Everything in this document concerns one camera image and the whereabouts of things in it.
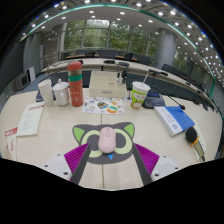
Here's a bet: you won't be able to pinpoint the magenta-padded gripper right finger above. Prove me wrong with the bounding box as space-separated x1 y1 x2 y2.
132 142 181 186

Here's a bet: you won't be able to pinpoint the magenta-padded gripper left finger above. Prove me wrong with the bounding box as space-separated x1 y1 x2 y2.
43 142 92 185

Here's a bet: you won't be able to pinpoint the pink computer mouse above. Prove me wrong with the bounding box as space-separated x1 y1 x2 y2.
97 126 117 155

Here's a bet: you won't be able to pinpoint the cat-face mouse pad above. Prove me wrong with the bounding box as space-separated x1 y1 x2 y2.
72 121 136 165

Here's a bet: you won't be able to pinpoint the blue and white book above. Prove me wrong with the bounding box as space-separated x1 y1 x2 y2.
153 105 196 137

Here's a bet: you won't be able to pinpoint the black foam-tipped microphone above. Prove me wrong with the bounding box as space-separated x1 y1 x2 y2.
184 126 206 163

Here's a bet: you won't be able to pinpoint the dark desk console with microphone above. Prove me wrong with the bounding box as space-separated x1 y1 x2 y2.
142 86 186 111

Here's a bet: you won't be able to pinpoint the colourful sticker sheet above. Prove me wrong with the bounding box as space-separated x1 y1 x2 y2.
81 96 125 115

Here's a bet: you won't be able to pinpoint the white printed leaflet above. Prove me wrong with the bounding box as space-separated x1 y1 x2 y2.
16 101 46 138

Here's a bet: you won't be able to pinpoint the green printed paper cup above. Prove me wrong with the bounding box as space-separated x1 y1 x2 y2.
130 71 151 110

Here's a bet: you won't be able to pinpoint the white lidded mug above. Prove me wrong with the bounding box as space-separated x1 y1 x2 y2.
52 78 71 107

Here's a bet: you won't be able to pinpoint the white paper cup stack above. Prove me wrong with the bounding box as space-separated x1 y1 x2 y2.
37 78 54 108

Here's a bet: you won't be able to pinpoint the red thermos bottle green band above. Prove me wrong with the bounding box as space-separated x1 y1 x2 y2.
67 60 84 108

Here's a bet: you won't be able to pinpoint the beige cardboard box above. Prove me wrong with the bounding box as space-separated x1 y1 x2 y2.
88 70 128 99

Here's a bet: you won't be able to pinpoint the long curved conference desk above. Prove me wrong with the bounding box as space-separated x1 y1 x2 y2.
41 58 218 108

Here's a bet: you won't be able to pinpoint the dark conference chairs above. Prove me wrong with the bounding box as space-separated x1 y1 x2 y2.
74 49 218 111

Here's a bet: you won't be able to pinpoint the ceiling lights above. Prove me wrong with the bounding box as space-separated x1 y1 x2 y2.
19 0 224 84

